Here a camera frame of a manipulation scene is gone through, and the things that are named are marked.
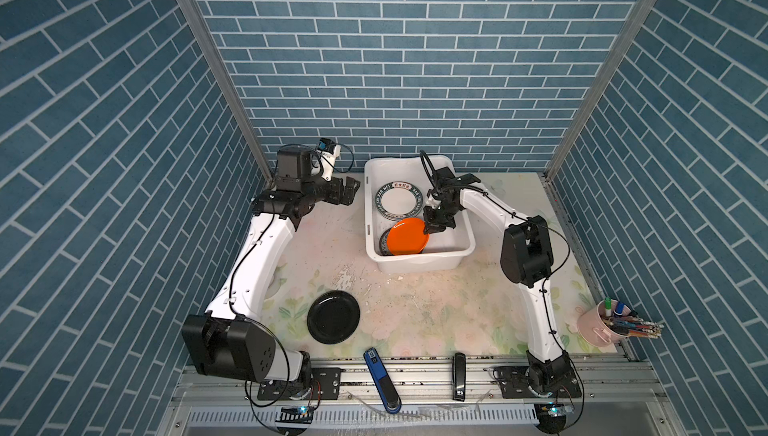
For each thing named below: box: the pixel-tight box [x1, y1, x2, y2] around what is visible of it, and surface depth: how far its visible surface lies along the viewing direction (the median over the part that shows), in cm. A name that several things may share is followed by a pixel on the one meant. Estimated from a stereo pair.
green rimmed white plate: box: [375, 181, 424, 220], surface depth 111 cm
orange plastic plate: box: [387, 217, 429, 255], surface depth 101 cm
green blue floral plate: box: [380, 227, 393, 256], surface depth 101 cm
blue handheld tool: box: [363, 347, 402, 415], surface depth 74 cm
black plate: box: [307, 290, 360, 345], surface depth 86 cm
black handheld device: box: [452, 352, 467, 402], surface depth 74 cm
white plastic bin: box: [364, 156, 475, 273], surface depth 95 cm
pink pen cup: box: [577, 297, 664, 347], surface depth 76 cm
